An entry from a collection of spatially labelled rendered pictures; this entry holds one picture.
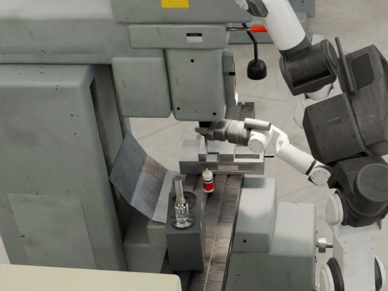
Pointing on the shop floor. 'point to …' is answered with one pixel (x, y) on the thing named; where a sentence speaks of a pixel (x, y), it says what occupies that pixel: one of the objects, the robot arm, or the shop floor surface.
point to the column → (61, 166)
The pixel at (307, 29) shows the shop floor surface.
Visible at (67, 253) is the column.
